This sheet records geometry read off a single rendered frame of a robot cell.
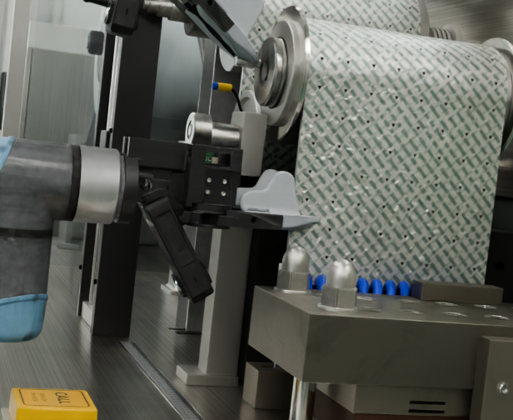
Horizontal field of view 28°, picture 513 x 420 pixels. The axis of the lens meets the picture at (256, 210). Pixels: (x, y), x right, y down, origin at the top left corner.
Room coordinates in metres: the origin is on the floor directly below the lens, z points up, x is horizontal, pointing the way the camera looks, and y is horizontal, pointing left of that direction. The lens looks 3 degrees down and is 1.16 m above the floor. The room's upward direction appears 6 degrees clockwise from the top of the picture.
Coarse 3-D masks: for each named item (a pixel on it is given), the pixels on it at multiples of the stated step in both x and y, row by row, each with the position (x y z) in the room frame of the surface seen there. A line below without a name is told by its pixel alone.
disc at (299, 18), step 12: (288, 12) 1.14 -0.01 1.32; (300, 12) 1.11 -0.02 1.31; (300, 24) 1.10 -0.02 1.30; (300, 36) 1.10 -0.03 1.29; (300, 48) 1.09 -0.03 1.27; (300, 60) 1.09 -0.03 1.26; (300, 72) 1.09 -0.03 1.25; (300, 84) 1.08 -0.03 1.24; (300, 96) 1.08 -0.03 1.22; (300, 108) 1.09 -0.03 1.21; (288, 120) 1.11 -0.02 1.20; (276, 132) 1.14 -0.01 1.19; (288, 132) 1.11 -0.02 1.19
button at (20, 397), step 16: (16, 400) 0.90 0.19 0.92; (32, 400) 0.90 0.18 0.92; (48, 400) 0.91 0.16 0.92; (64, 400) 0.92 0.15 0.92; (80, 400) 0.92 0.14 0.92; (16, 416) 0.88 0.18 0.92; (32, 416) 0.88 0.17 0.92; (48, 416) 0.89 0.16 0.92; (64, 416) 0.89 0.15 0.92; (80, 416) 0.89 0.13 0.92; (96, 416) 0.90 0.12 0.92
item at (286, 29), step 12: (276, 24) 1.16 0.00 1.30; (288, 24) 1.12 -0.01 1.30; (276, 36) 1.15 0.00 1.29; (288, 36) 1.11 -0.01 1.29; (288, 48) 1.11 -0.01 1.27; (288, 60) 1.10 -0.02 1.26; (504, 60) 1.19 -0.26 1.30; (288, 72) 1.10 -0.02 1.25; (288, 84) 1.10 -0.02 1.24; (288, 96) 1.09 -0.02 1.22; (264, 108) 1.17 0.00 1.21; (276, 108) 1.12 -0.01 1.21; (288, 108) 1.10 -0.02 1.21; (276, 120) 1.12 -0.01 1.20; (300, 120) 1.12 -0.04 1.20
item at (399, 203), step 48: (336, 144) 1.10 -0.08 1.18; (384, 144) 1.12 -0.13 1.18; (432, 144) 1.13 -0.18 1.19; (480, 144) 1.15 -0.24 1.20; (336, 192) 1.10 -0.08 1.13; (384, 192) 1.12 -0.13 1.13; (432, 192) 1.13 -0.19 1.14; (480, 192) 1.15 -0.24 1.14; (288, 240) 1.09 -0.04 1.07; (336, 240) 1.10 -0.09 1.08; (384, 240) 1.12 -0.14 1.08; (432, 240) 1.14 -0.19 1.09; (480, 240) 1.15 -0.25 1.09
